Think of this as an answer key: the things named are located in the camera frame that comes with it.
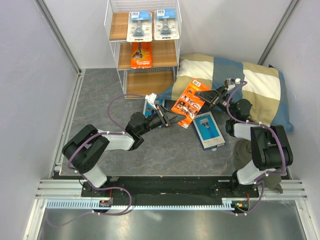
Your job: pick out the top wooden shelf board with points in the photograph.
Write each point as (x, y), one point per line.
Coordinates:
(116, 25)

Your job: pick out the clear blister razor pack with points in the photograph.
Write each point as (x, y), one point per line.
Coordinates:
(139, 27)
(166, 25)

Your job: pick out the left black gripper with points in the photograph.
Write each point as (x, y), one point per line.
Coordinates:
(168, 117)

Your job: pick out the grey slotted cable duct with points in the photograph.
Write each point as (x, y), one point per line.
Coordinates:
(89, 204)

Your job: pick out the olive green cloth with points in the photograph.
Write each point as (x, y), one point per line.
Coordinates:
(242, 153)

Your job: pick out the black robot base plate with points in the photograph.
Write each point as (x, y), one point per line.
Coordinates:
(170, 190)

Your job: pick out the right aluminium frame post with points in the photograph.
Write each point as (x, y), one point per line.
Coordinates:
(292, 6)

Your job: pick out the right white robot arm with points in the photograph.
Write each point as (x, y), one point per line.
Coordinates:
(270, 149)

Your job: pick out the aluminium frame post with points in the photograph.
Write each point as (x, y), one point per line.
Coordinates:
(58, 34)
(292, 6)

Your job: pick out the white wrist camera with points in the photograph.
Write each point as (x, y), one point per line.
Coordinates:
(151, 98)
(231, 83)

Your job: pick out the white wire shelf unit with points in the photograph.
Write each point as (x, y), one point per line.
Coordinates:
(114, 6)

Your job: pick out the blue beige checkered pillow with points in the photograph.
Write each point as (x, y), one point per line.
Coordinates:
(265, 88)

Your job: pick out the orange Gillette Fusion box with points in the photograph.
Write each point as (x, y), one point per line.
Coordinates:
(141, 55)

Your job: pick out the middle wooden shelf board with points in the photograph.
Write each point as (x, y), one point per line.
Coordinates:
(163, 54)

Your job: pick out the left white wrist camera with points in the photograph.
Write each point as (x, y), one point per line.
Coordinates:
(151, 98)

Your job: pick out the orange razor box back-side up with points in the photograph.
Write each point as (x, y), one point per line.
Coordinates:
(189, 104)

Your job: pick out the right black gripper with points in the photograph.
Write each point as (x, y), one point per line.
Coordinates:
(209, 95)

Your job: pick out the left aluminium frame post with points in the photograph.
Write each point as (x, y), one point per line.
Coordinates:
(58, 34)

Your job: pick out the blue razor box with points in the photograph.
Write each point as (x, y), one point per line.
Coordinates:
(148, 109)
(208, 132)

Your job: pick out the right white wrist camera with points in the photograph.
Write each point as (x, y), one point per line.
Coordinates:
(231, 83)

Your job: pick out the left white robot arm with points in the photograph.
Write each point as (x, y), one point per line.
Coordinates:
(84, 150)

